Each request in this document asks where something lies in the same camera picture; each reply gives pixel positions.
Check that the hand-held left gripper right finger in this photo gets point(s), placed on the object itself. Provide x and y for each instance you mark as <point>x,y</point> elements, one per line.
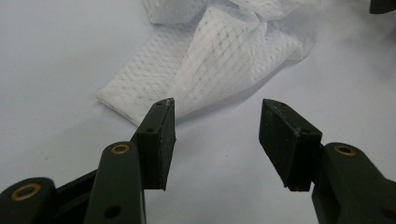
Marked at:
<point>288,146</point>

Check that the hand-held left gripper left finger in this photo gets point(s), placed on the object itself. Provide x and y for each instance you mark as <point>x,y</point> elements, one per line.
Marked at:
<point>157,146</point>

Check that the white mesh laundry bag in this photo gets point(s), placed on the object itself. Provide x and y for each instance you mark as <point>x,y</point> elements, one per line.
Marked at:
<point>218,62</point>

